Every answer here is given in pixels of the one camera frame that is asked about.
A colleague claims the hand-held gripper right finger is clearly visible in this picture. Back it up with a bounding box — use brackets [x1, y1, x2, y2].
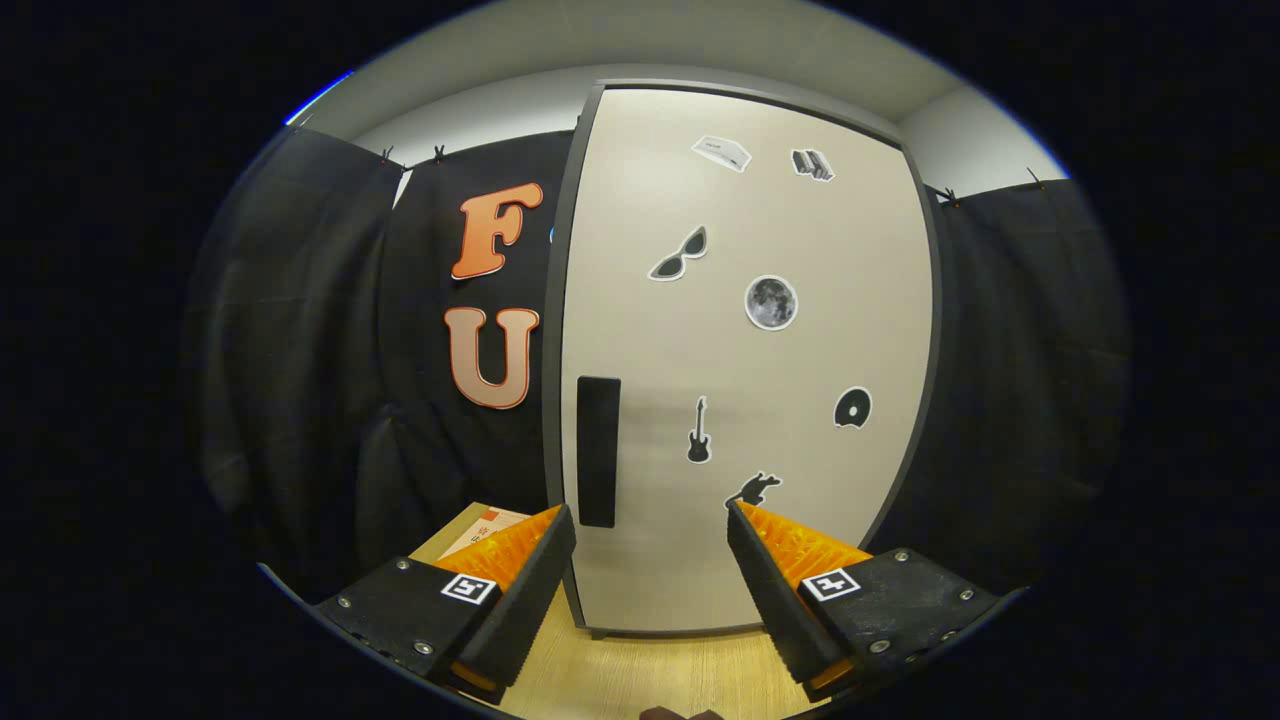
[727, 498, 1004, 701]

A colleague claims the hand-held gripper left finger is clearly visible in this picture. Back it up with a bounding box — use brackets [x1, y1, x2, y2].
[315, 503, 579, 701]

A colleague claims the beige shoe cabinet door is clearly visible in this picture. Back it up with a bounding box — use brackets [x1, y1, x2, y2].
[560, 88, 934, 633]

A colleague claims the dark grey shoe cabinet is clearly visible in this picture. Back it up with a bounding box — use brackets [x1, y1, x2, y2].
[540, 78, 944, 641]

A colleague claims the black backdrop cloth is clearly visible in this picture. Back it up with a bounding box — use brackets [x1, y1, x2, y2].
[190, 125, 1131, 601]

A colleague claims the row of backdrop clips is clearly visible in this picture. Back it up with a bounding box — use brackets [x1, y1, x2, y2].
[378, 143, 1046, 206]

